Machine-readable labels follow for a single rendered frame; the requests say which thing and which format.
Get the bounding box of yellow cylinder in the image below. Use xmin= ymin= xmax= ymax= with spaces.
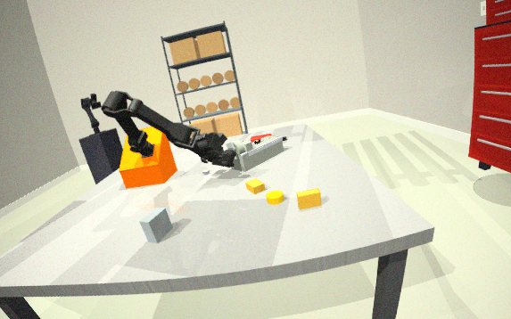
xmin=267 ymin=191 xmax=284 ymax=204

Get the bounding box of red flat block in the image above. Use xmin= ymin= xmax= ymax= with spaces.
xmin=251 ymin=134 xmax=271 ymax=142

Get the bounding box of yellow cube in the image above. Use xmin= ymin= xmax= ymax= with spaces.
xmin=246 ymin=178 xmax=266 ymax=194
xmin=296 ymin=188 xmax=322 ymax=210

